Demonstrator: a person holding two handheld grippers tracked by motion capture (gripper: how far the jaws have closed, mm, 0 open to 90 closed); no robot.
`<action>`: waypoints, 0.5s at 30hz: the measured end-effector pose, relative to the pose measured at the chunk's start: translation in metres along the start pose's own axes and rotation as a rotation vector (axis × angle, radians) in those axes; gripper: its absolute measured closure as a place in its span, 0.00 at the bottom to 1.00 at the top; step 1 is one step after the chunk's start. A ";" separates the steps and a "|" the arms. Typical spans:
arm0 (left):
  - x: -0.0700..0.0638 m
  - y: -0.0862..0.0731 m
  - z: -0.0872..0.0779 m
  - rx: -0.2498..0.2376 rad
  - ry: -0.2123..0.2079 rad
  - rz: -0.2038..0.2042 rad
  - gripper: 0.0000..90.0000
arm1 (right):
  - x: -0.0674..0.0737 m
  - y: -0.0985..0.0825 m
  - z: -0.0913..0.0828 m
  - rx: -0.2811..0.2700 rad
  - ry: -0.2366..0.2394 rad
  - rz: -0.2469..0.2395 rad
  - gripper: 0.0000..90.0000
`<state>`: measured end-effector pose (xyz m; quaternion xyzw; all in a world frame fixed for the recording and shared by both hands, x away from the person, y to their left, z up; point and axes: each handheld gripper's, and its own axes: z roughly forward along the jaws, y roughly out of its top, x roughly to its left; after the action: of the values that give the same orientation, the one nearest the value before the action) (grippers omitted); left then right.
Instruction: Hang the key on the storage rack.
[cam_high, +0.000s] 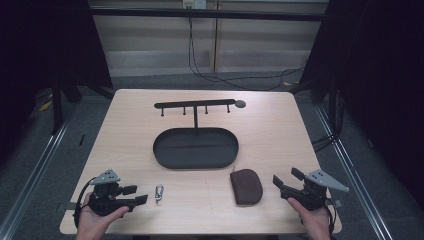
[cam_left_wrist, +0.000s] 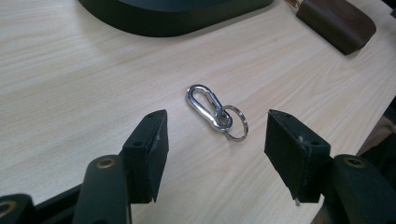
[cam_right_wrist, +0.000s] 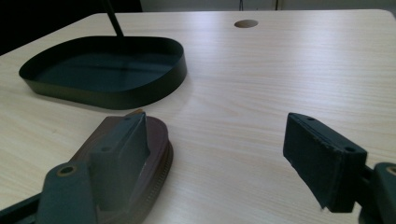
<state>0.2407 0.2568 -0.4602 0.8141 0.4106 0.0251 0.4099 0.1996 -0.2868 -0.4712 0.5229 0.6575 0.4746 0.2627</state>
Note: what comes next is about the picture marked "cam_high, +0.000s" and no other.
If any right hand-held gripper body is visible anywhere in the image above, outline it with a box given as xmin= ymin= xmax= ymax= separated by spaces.
xmin=281 ymin=168 xmax=351 ymax=212

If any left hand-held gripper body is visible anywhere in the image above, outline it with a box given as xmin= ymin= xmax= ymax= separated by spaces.
xmin=87 ymin=168 xmax=137 ymax=217

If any person's left hand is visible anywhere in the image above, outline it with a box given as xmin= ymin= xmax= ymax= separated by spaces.
xmin=75 ymin=192 xmax=131 ymax=240

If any person's right hand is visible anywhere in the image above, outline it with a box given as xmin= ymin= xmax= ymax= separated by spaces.
xmin=286 ymin=197 xmax=332 ymax=240

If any brown zip pouch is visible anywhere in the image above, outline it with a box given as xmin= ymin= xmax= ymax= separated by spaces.
xmin=229 ymin=168 xmax=264 ymax=206

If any black hook stand with tray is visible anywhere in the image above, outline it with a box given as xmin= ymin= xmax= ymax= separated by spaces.
xmin=152 ymin=98 xmax=248 ymax=170

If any black curtain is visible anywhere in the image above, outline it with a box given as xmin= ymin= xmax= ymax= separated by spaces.
xmin=298 ymin=0 xmax=424 ymax=201
xmin=0 ymin=0 xmax=114 ymax=168

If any silver carabiner key ring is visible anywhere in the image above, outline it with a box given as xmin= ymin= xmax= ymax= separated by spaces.
xmin=154 ymin=183 xmax=165 ymax=205

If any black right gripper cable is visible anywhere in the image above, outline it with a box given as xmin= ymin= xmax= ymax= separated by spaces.
xmin=324 ymin=204 xmax=337 ymax=240

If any aluminium floor rail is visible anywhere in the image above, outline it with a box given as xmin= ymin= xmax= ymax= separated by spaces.
xmin=314 ymin=105 xmax=396 ymax=240
xmin=0 ymin=111 xmax=78 ymax=240

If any black floor cable bundle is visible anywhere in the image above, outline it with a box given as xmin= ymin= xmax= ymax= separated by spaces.
xmin=310 ymin=131 xmax=340 ymax=154

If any black metal stand post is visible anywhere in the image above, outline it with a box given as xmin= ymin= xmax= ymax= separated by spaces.
xmin=50 ymin=84 xmax=65 ymax=136

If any black wall cable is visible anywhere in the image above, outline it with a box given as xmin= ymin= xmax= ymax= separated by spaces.
xmin=187 ymin=17 xmax=306 ymax=92

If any black horizontal frame bar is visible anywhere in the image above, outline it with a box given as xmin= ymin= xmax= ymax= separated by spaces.
xmin=89 ymin=7 xmax=327 ymax=23

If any white wall socket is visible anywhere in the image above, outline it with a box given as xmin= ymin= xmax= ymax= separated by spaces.
xmin=182 ymin=0 xmax=208 ymax=10

